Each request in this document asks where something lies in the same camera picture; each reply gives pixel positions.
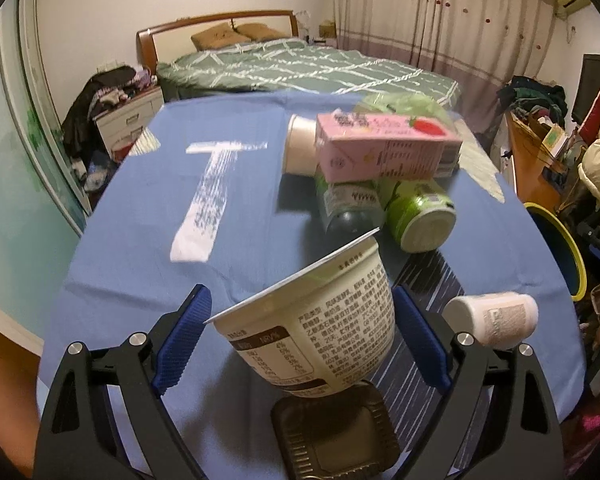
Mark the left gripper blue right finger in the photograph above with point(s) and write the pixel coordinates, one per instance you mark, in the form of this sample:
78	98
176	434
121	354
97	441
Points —
426	349

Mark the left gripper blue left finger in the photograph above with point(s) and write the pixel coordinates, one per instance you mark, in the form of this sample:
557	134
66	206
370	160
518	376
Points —
175	336

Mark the white pill bottle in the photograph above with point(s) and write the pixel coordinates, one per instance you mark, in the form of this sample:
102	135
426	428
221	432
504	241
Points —
499	321

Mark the white yogurt cup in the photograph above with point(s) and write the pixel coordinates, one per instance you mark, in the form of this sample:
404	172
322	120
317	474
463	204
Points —
322	329

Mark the green lid jar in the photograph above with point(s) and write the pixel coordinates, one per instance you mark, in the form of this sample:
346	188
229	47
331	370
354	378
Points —
418	214

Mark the green label bottle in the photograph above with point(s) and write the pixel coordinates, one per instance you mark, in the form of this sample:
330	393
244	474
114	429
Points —
348	209

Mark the pink strawberry milk carton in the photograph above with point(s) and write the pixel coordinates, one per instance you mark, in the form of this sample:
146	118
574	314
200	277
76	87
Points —
352	147

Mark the white paper cup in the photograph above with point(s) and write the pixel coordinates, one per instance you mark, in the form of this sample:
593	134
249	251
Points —
299	156

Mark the green plastic bag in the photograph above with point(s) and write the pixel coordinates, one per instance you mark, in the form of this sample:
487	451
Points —
404	104

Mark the yellow rimmed trash bin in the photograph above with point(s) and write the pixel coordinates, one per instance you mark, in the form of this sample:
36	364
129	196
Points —
563	248

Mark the black plastic tray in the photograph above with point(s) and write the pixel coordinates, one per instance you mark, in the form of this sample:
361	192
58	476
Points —
345	436

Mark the blue star tablecloth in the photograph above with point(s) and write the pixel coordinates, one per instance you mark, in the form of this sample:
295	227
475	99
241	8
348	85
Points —
212	206

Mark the sliding wardrobe door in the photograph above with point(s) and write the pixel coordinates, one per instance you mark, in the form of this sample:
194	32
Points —
42	208

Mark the wooden low cabinet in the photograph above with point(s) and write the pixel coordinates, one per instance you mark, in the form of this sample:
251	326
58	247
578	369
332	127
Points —
539	178

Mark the white nightstand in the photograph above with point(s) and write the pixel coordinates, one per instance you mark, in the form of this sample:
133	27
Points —
120	128

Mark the dark clothes pile on nightstand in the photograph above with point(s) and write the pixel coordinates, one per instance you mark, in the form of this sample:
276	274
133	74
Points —
103	92

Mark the clothes pile on cabinet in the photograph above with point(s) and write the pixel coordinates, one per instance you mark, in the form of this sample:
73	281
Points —
527	93

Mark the green plaid duvet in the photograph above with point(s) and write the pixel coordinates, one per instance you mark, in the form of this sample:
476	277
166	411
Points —
293	64

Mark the left brown pillow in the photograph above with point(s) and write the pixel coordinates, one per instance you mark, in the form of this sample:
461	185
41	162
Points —
217	37

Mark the brown pillow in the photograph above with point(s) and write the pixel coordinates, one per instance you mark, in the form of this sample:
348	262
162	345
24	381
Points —
259	32
217	37

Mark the right brown pillow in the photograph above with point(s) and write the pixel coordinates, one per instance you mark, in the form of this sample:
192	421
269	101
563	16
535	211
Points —
259	32

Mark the pink white curtain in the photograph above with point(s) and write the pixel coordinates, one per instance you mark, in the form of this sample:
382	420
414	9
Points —
481	44

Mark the yellow box on far nightstand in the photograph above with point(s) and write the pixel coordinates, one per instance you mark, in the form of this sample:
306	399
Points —
327	30

